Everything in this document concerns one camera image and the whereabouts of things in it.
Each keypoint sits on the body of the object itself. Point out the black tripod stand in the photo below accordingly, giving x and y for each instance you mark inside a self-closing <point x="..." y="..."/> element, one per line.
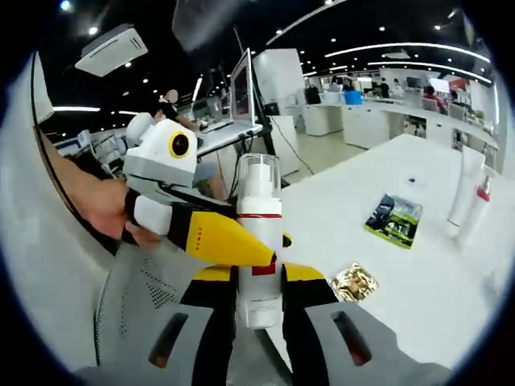
<point x="269" y="132"/>

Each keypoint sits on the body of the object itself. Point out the person's left hand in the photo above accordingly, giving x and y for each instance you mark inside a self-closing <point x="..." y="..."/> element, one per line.
<point x="108" y="209"/>

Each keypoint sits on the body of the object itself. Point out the grey mesh office chair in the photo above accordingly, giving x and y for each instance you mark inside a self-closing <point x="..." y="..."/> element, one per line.
<point x="137" y="289"/>

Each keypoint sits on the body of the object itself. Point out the blue bin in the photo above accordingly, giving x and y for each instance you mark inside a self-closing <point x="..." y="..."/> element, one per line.
<point x="353" y="98"/>

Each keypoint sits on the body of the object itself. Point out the white ceiling air conditioner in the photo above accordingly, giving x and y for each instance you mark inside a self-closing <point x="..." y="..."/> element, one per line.
<point x="112" y="50"/>

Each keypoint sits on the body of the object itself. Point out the white skincare tube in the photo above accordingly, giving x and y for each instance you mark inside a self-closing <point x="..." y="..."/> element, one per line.
<point x="466" y="185"/>

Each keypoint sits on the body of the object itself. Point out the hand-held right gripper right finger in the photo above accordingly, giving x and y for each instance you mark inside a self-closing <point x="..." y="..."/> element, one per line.
<point x="314" y="321"/>

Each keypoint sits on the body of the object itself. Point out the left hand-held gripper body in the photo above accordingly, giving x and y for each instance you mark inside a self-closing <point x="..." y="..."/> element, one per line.
<point x="165" y="161"/>

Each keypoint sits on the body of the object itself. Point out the white skincare bottle red square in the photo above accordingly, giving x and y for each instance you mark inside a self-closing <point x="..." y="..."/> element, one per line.
<point x="257" y="297"/>

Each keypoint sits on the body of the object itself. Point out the gold foil packet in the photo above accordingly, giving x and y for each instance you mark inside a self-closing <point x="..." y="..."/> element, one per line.
<point x="354" y="281"/>

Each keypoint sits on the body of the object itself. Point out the long white counter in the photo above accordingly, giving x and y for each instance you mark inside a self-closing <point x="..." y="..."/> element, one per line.
<point x="382" y="124"/>

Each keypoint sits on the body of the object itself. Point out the green and black packet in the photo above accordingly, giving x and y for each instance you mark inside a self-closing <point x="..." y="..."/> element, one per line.
<point x="396" y="223"/>

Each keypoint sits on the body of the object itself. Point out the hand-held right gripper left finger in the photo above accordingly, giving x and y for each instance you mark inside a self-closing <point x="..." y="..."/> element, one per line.
<point x="201" y="321"/>

